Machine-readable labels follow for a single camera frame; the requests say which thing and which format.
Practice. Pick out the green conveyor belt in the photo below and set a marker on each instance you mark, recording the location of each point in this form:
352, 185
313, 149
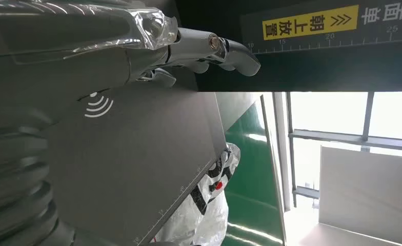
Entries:
252, 169

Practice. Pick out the white courier package black print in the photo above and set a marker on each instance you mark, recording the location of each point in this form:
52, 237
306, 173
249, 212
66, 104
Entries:
201, 217

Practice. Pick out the yellow warning label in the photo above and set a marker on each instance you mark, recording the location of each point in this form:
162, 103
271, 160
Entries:
309, 22

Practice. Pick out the black inbound scanner machine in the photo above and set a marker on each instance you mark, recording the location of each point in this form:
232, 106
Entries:
136, 163

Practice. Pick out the grey window frame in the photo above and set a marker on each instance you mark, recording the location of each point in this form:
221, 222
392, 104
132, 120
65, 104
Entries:
323, 135

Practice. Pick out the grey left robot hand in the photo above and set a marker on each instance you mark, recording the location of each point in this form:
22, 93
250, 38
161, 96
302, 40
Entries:
68, 68

